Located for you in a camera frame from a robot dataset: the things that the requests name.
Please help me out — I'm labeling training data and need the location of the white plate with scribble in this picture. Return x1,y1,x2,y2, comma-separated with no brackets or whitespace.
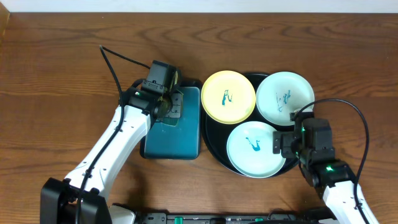
256,72,315,126

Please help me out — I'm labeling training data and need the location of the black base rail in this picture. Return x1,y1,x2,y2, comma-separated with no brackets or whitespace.
134,212,310,224

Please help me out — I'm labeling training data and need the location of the brown cardboard box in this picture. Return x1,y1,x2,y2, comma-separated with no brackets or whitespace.
0,3,11,43

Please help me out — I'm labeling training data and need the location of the light blue plate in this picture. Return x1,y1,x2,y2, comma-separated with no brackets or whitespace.
226,121,286,179

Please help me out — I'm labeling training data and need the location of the green yellow sponge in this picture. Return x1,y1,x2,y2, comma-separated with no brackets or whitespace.
160,117,178,126

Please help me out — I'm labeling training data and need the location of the teal rectangular tray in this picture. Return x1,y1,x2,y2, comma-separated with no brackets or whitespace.
140,78,202,160

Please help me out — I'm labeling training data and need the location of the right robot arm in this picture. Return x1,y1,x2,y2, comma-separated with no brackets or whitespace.
272,118,378,223

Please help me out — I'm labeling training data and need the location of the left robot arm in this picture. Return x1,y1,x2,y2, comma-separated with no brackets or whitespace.
40,80,180,223

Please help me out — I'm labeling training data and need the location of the yellow plate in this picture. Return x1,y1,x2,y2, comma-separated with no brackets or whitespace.
201,70,256,124

